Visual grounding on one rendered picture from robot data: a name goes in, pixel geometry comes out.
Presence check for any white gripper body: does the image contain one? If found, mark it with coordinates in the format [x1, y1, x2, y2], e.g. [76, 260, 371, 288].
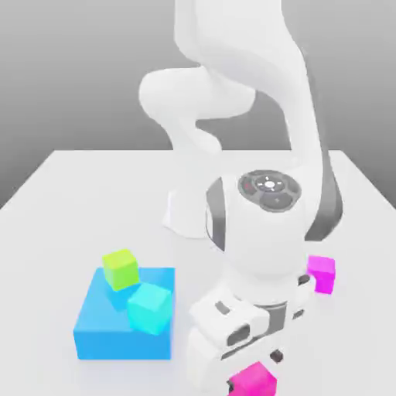
[186, 328, 287, 396]

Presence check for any small pink cube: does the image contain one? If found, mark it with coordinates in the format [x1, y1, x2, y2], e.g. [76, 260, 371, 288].
[227, 360, 278, 396]

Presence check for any small cyan cube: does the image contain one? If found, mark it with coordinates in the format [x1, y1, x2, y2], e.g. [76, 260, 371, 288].
[126, 282, 173, 336]

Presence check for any small lime green cube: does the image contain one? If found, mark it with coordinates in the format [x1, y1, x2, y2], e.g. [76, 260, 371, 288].
[101, 247, 141, 292]

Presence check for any small magenta cube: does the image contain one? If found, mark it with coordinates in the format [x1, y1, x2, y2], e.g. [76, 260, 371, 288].
[306, 254, 337, 295]

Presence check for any large blue box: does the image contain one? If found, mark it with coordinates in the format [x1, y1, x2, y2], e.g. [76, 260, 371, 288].
[73, 267, 176, 361]

